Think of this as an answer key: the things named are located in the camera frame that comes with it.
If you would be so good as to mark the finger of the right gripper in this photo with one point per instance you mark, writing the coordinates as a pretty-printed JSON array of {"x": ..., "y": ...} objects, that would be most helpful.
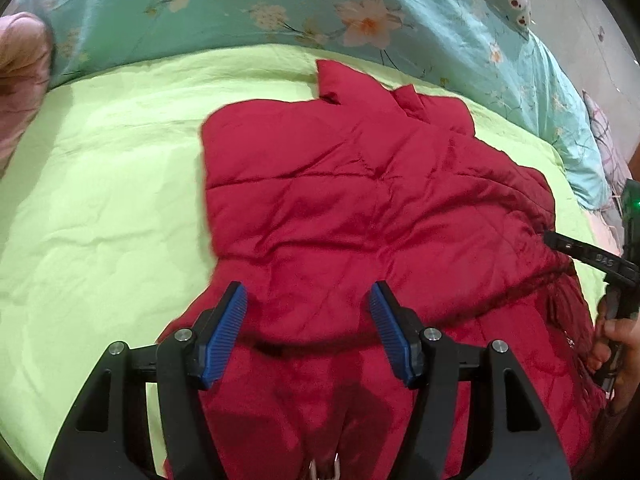
[{"x": 585, "y": 254}]

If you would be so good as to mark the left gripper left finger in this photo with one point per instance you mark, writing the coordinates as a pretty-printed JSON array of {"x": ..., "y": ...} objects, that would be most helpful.
[{"x": 106, "y": 433}]

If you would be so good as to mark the red quilted puffer jacket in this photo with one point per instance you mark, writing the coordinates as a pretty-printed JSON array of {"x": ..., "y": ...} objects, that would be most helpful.
[{"x": 310, "y": 203}]

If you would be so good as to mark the pink quilted blanket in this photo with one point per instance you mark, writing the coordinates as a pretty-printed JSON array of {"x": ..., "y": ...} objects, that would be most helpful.
[{"x": 26, "y": 52}]

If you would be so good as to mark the pink patterned pillow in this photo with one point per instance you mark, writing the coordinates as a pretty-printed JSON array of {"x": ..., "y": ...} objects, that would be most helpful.
[{"x": 615, "y": 169}]

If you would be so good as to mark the teal floral duvet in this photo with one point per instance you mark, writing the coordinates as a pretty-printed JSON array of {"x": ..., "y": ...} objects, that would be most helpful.
[{"x": 460, "y": 45}]

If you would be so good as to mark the person's right hand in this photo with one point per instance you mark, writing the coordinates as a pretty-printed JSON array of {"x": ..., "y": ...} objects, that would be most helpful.
[{"x": 616, "y": 339}]

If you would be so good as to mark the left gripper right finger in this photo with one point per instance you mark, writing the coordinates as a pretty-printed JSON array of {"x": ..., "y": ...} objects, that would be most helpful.
[{"x": 509, "y": 434}]

